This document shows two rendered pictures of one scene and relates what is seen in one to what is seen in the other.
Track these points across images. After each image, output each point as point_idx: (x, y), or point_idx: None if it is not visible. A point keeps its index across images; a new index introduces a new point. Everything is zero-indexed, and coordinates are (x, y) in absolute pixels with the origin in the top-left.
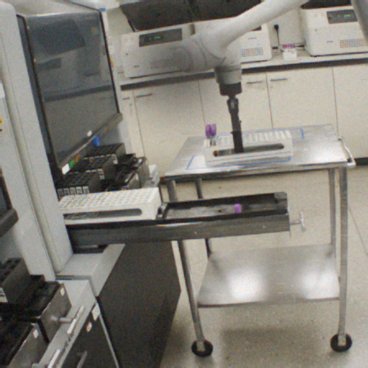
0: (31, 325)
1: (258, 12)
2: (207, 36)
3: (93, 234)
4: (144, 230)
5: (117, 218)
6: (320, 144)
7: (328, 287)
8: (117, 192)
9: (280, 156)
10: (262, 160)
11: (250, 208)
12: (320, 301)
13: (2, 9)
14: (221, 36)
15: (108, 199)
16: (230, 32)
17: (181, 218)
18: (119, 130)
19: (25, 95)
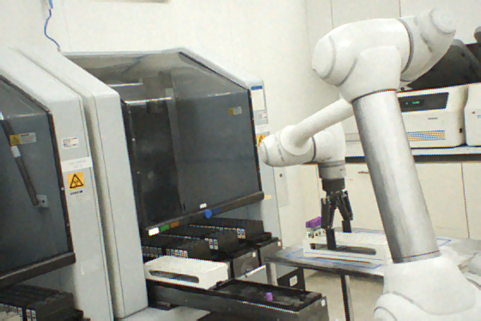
0: None
1: (324, 113)
2: (285, 134)
3: (164, 292)
4: (197, 297)
5: (183, 281)
6: None
7: None
8: (197, 261)
9: (372, 262)
10: (352, 263)
11: (282, 299)
12: None
13: (102, 97)
14: (293, 135)
15: (187, 264)
16: (299, 132)
17: (222, 293)
18: (262, 207)
19: (118, 166)
